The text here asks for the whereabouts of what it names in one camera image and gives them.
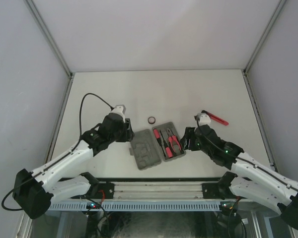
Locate red black pliers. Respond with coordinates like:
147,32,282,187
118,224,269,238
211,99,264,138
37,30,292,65
166,128,181,155

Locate red-handled screwdriver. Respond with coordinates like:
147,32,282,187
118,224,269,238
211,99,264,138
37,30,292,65
153,129,166,157
159,131,173,159

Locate grey plastic tool case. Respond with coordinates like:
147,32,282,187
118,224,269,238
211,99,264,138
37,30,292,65
130,122,186,171

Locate black electrical tape roll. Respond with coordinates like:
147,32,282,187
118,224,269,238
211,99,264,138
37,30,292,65
148,117,156,124

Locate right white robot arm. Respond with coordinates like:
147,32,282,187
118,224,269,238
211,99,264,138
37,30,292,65
180,124,298,230

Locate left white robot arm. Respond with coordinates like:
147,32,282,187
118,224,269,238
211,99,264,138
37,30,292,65
12,112,134,219

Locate red black utility knife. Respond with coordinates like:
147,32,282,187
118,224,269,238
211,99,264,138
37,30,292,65
201,110,229,126

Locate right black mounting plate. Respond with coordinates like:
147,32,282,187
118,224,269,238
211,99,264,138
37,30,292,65
202,182,227,199

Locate black mounting plate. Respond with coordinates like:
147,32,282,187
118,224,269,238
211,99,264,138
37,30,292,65
202,182,227,199
86,182,115,199

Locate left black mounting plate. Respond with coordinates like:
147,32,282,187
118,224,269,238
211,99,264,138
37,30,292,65
86,182,115,199

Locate right black camera cable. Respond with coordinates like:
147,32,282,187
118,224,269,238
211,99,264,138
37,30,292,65
193,113,298,196

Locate black camera cable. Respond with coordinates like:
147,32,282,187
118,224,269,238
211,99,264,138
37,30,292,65
193,113,298,196
1,93,115,211

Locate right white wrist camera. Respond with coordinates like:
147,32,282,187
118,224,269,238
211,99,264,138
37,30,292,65
195,113,211,126

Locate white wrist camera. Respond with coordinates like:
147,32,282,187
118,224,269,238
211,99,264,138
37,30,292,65
111,105,126,118
195,113,211,126

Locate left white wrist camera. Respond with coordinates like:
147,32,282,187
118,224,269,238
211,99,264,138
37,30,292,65
111,105,126,118

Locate left black camera cable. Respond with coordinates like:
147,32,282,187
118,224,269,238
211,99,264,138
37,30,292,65
1,93,115,211

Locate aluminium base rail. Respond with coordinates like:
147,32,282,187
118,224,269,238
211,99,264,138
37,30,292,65
52,180,295,200

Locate right aluminium frame post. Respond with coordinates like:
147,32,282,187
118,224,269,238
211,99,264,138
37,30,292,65
242,0,288,149

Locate aluminium frame post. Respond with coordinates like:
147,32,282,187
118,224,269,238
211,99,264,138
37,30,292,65
24,0,73,150
242,0,288,149

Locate blue slotted cable duct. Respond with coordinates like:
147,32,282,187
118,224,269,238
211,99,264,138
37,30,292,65
49,201,222,212

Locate left aluminium frame post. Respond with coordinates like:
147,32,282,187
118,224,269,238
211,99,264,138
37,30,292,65
24,0,73,150

